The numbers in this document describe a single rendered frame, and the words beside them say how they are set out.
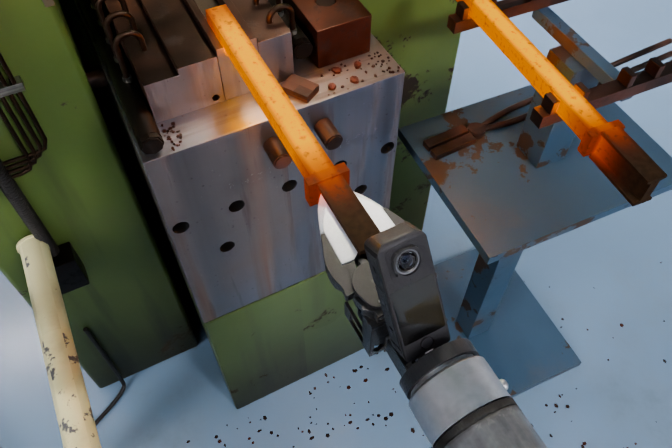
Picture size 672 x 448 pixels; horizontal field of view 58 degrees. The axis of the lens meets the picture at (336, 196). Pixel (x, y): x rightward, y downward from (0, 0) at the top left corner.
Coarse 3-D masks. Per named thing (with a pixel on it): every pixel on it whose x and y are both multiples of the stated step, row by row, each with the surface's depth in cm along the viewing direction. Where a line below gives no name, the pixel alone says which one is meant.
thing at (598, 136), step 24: (456, 0) 91; (480, 0) 87; (480, 24) 87; (504, 24) 84; (504, 48) 83; (528, 48) 81; (528, 72) 79; (552, 72) 78; (576, 96) 75; (576, 120) 73; (600, 120) 72; (600, 144) 72; (624, 144) 69; (600, 168) 72; (624, 168) 69; (648, 168) 66; (624, 192) 69; (648, 192) 67
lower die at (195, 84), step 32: (128, 0) 85; (160, 0) 84; (192, 0) 82; (224, 0) 82; (160, 32) 79; (192, 32) 79; (256, 32) 79; (288, 32) 79; (160, 64) 77; (192, 64) 76; (224, 64) 78; (288, 64) 83; (160, 96) 77; (192, 96) 79; (224, 96) 82
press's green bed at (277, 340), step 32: (288, 288) 116; (320, 288) 122; (224, 320) 113; (256, 320) 119; (288, 320) 125; (320, 320) 133; (224, 352) 122; (256, 352) 129; (288, 352) 137; (320, 352) 146; (352, 352) 155; (256, 384) 142; (288, 384) 151
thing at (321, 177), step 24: (216, 24) 77; (240, 48) 74; (240, 72) 74; (264, 72) 72; (264, 96) 69; (288, 120) 67; (288, 144) 65; (312, 144) 64; (312, 168) 62; (336, 168) 61; (312, 192) 61; (336, 192) 60; (336, 216) 58; (360, 216) 58; (360, 240) 56
